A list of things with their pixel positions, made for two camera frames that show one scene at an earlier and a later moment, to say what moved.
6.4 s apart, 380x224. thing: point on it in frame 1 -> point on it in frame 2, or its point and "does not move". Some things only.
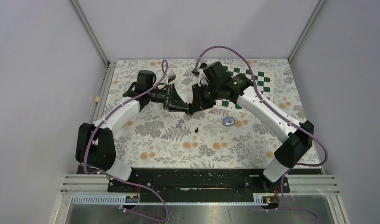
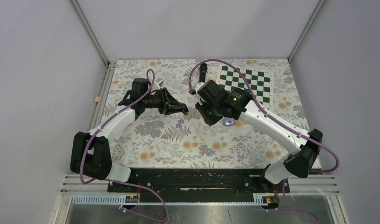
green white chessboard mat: (263, 80) does not move
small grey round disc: (228, 121) does not move
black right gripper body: (208, 94) -> (209, 113)
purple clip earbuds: (179, 125) does not move
